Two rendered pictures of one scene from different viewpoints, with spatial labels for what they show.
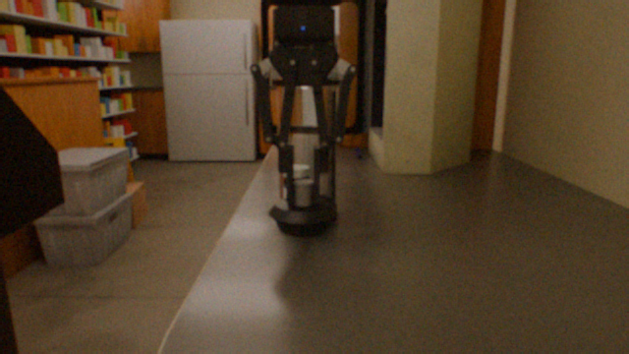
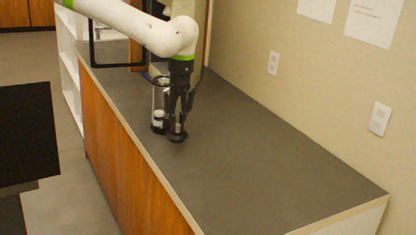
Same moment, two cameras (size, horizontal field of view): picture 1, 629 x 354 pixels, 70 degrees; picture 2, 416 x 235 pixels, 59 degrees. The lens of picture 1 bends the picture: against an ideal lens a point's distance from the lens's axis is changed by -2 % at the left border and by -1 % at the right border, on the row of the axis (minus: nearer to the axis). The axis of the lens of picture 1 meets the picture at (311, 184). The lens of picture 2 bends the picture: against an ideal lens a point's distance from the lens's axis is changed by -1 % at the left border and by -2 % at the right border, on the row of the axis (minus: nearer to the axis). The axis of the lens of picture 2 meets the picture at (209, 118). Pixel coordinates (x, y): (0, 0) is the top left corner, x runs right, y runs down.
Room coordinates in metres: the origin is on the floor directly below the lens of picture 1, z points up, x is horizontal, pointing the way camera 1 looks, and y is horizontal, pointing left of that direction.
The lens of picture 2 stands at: (-0.55, 0.56, 1.70)
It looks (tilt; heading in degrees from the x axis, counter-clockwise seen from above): 27 degrees down; 329
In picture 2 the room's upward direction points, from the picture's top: 5 degrees clockwise
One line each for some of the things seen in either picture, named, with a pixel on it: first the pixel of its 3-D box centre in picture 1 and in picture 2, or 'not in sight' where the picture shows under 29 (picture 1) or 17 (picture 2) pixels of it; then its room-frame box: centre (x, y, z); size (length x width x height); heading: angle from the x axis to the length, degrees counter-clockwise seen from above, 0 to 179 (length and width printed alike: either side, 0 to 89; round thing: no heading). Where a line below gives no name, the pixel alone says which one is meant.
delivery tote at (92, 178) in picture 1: (84, 179); not in sight; (2.88, 1.49, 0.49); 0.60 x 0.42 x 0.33; 0
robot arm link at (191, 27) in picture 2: not in sight; (181, 36); (0.57, 0.01, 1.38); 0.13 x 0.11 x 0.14; 130
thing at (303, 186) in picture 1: (303, 205); (176, 132); (0.58, 0.01, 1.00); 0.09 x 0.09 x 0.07
